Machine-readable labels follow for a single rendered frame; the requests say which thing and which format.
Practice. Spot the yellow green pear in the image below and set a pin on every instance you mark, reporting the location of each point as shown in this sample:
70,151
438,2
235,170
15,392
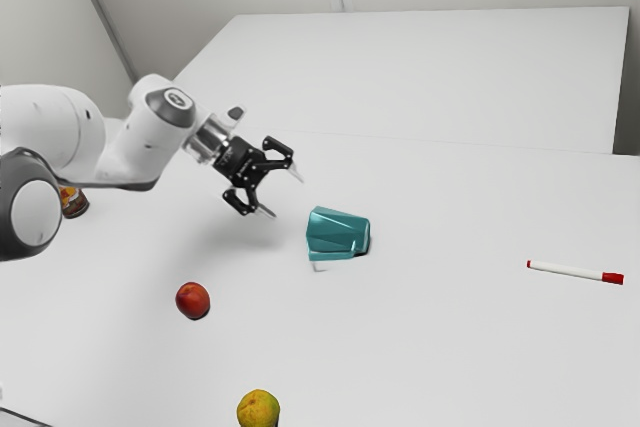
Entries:
258,409

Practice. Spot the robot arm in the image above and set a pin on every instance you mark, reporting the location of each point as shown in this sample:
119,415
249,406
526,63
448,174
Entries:
115,147

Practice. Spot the red apple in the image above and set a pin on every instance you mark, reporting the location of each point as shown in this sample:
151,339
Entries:
192,300

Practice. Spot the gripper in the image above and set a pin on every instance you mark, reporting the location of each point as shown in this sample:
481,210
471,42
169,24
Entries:
239,161

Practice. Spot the can with red label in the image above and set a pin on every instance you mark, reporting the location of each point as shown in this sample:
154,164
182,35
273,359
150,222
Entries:
74,203

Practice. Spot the teal faceted mug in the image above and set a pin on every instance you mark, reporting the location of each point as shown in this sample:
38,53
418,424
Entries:
337,237

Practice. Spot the white marker with red cap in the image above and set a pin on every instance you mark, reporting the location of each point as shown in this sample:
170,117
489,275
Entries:
575,272

